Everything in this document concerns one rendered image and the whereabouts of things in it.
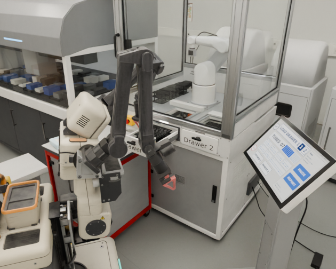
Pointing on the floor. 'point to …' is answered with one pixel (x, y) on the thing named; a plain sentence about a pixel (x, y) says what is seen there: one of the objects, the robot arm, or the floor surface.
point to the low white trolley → (144, 166)
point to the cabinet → (206, 187)
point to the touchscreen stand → (277, 236)
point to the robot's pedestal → (20, 168)
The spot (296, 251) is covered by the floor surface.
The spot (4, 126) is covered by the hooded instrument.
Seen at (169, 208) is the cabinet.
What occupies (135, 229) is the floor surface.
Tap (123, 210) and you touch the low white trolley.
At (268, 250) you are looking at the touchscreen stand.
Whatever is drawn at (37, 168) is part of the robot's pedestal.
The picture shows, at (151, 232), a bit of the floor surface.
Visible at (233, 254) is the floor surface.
